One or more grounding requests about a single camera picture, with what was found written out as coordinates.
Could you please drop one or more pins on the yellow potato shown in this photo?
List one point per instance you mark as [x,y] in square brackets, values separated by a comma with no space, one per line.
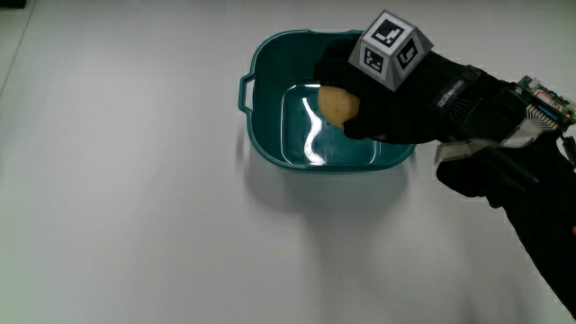
[335,105]

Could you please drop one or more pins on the teal plastic basin plate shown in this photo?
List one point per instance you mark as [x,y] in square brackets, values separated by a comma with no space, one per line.
[270,67]

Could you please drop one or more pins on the person's right forearm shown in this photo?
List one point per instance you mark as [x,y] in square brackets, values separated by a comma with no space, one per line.
[540,202]

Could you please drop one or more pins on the person's right hand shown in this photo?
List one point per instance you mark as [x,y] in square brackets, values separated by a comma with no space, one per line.
[405,112]

